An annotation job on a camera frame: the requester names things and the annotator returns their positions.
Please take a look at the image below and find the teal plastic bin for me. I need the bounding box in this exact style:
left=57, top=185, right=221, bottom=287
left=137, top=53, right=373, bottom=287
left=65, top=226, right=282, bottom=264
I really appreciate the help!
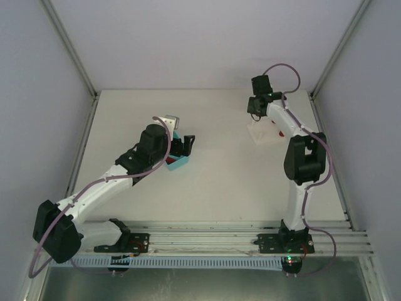
left=165, top=132, right=189, bottom=171

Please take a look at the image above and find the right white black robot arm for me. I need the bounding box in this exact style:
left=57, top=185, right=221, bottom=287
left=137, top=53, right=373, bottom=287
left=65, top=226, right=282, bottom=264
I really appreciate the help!
left=247, top=75, right=326, bottom=253

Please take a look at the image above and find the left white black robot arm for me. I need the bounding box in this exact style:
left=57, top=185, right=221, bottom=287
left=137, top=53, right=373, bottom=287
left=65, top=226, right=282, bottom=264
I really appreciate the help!
left=33, top=122, right=195, bottom=263

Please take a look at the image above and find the white peg stand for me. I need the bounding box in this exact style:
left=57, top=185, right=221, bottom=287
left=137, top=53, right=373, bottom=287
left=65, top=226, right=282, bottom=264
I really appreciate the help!
left=246, top=119, right=285, bottom=145

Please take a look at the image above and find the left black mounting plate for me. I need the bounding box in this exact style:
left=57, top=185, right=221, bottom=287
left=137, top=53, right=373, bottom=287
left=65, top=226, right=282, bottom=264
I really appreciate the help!
left=93, top=233, right=150, bottom=254

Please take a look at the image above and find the black mounting plate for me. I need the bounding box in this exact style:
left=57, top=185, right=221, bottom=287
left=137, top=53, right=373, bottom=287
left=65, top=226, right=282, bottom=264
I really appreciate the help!
left=93, top=233, right=150, bottom=254
left=253, top=233, right=315, bottom=254

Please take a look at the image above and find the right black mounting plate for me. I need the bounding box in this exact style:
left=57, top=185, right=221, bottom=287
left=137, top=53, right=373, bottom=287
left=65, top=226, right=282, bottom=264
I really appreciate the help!
left=253, top=233, right=315, bottom=254

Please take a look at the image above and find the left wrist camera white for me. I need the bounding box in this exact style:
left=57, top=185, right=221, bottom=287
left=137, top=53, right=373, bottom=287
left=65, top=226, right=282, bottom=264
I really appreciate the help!
left=159, top=115, right=180, bottom=132

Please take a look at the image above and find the right aluminium table edge rail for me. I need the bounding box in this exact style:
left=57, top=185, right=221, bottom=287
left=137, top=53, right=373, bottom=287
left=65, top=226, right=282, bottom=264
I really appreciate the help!
left=308, top=94, right=358, bottom=231

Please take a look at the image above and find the aluminium table edge rail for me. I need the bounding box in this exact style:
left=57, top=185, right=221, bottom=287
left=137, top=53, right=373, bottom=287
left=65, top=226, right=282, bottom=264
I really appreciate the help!
left=63, top=95, right=100, bottom=198
left=308, top=94, right=358, bottom=231

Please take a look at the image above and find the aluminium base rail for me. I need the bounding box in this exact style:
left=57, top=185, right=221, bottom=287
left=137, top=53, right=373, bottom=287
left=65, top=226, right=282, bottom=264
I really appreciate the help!
left=78, top=221, right=375, bottom=256

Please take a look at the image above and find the left aluminium table edge rail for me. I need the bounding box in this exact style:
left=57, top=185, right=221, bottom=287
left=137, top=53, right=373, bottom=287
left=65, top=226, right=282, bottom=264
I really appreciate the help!
left=63, top=95, right=100, bottom=198

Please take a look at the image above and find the white slotted cable duct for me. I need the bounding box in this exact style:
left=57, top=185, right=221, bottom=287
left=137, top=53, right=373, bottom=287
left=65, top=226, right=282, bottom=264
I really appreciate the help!
left=49, top=254, right=283, bottom=270

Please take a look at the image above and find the right aluminium frame post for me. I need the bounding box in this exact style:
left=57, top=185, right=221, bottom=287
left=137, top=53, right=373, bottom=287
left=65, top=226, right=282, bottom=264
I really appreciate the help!
left=310, top=0, right=371, bottom=101

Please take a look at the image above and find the aluminium frame post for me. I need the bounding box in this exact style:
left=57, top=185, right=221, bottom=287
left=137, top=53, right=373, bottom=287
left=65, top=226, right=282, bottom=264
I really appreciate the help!
left=40, top=0, right=98, bottom=99
left=310, top=0, right=371, bottom=101

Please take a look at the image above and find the left aluminium frame post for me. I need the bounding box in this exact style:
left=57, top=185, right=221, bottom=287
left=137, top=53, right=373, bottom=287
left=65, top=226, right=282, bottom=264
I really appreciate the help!
left=40, top=0, right=98, bottom=99

